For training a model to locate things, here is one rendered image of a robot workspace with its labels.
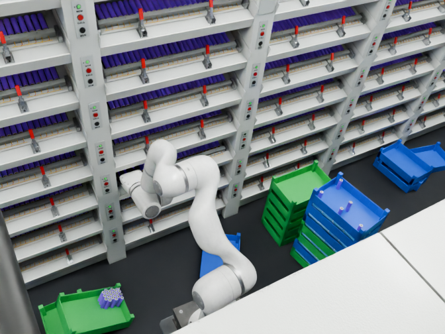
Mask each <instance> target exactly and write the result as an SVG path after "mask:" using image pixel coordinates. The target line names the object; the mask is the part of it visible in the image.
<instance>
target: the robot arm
mask: <svg viewBox="0 0 445 334"><path fill-rule="evenodd" d="M176 160H177V151H176V149H175V146H174V145H173V144H172V143H170V142H168V141H166V140H164V139H159V140H156V141H154V142H153V143H152V144H151V145H150V148H149V149H148V154H147V156H146V161H145V164H144V169H143V171H141V170H135V169H133V168H129V169H128V170H129V172H128V173H126V174H125V173H124V170H122V171H119V172H120V176H119V178H117V183H119V184H121V186H122V187H123V188H124V190H125V191H126V192H127V193H128V194H129V195H130V196H131V198H132V199H133V201H134V203H135V204H136V206H137V208H138V209H139V211H140V212H141V214H142V216H143V217H144V218H145V219H153V218H155V217H156V216H158V215H159V213H160V212H161V207H163V206H166V205H169V204H170V203H171V202H172V200H173V198H174V197H177V196H179V195H182V194H184V193H186V192H189V191H191V190H194V189H195V199H194V201H193V204H192V206H191V208H190V210H189V213H188V221H189V226H190V228H191V231H192V233H193V236H194V238H195V240H196V242H197V244H198V245H199V247H200V248H201V249H202V250H203V251H205V252H207V253H209V254H213V255H217V256H219V257H221V258H222V261H223V265H222V266H220V267H218V268H216V269H214V270H213V271H211V272H210V273H208V274H206V275H204V276H203V277H201V278H200V279H199V280H198V281H197V282H196V283H195V285H194V287H193V289H192V296H193V300H194V301H195V303H196V304H197V306H198V307H199V308H200V309H198V310H197V311H195V312H194V313H193V315H192V316H191V317H190V319H189V322H188V324H187V325H189V324H191V323H194V322H196V321H198V320H200V319H202V318H204V317H206V316H208V315H210V314H212V313H214V312H216V311H218V310H220V309H222V308H224V307H226V306H228V305H230V304H233V303H234V302H236V299H237V298H239V297H240V296H242V295H243V294H245V293H246V292H248V291H249V290H251V289H252V288H253V287H254V285H255V283H256V280H257V274H256V270H255V268H254V266H253V264H252V263H251V262H250V261H249V260H248V259H247V258H246V257H245V256H244V255H243V254H242V253H241V252H239V251H238V250H237V249H236V248H235V247H234V246H233V245H232V244H231V242H230V241H229V240H228V239H227V237H226V235H225V233H224V231H223V228H222V225H221V222H220V220H219V216H218V215H217V211H216V207H215V198H216V194H217V189H218V186H219V182H220V172H219V167H218V165H217V163H216V162H215V161H214V160H213V159H212V158H211V157H209V156H205V155H199V156H194V157H192V158H189V159H187V160H184V161H182V162H178V163H177V164H175V162H176Z"/></svg>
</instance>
